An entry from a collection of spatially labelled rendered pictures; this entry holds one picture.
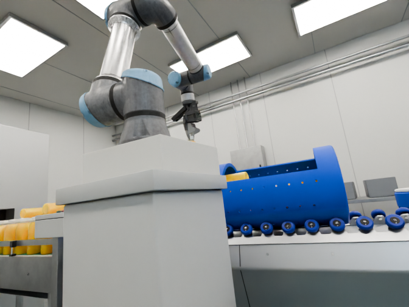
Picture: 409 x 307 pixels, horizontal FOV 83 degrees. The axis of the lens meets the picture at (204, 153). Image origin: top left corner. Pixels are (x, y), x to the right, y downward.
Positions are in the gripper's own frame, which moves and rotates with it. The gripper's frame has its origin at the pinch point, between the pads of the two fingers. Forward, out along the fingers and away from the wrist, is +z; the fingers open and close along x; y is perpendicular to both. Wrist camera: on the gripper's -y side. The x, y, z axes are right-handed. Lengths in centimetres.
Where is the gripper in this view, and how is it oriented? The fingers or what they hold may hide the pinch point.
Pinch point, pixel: (190, 137)
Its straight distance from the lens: 131.7
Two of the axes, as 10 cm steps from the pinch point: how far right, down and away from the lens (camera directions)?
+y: 9.1, -1.4, -4.0
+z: 1.4, 9.9, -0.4
